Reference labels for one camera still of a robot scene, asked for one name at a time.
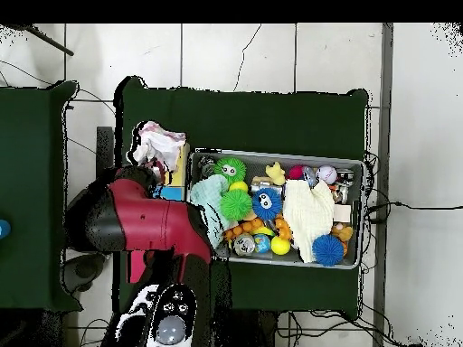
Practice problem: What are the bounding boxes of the mint knitted cloth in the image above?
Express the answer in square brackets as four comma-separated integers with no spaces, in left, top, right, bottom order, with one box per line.
[189,173,231,250]

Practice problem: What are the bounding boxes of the cream knitted cloth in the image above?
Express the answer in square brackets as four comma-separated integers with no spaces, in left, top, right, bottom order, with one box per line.
[281,179,336,264]

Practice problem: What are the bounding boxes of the white paper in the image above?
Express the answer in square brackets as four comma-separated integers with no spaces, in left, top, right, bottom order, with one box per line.
[127,120,187,174]

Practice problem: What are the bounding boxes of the shallow grey mesh bin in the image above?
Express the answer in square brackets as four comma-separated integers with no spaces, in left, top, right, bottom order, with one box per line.
[185,147,364,270]

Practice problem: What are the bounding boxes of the wooden box with three holes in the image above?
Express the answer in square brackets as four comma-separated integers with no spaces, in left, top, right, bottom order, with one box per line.
[126,142,191,285]

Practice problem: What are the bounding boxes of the green spiky googly-eyed ball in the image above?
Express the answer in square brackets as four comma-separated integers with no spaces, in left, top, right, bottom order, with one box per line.
[213,156,248,183]

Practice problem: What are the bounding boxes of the blue spiky googly-eyed ball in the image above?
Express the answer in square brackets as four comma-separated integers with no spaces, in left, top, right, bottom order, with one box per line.
[251,186,284,221]
[311,233,345,267]

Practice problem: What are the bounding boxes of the yellow foam toy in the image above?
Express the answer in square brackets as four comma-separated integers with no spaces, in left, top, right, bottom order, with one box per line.
[264,161,288,186]

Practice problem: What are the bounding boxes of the crushed silver can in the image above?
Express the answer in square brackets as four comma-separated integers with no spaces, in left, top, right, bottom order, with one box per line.
[232,233,257,257]

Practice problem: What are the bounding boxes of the globe print ball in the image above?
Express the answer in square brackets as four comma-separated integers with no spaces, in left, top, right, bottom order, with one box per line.
[252,233,272,254]

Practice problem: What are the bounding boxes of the dark green table cloth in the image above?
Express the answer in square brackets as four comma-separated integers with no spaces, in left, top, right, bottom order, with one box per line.
[113,75,370,319]
[0,80,82,312]

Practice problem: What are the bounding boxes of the white baseball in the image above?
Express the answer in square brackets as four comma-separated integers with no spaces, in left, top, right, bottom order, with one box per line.
[315,164,338,185]

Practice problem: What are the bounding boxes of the black upright panel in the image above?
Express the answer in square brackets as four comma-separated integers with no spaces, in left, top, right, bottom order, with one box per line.
[95,126,115,174]

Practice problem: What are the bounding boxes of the grey stand foot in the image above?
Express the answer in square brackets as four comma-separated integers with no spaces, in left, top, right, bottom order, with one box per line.
[62,252,106,294]

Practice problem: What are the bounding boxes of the dark rod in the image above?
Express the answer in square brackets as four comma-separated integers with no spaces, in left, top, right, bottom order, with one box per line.
[10,23,75,57]

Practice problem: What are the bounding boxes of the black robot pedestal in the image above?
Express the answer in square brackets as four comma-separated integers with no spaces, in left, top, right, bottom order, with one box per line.
[231,310,279,347]

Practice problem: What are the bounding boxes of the black power cable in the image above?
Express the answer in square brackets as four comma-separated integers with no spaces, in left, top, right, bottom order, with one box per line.
[368,201,463,212]

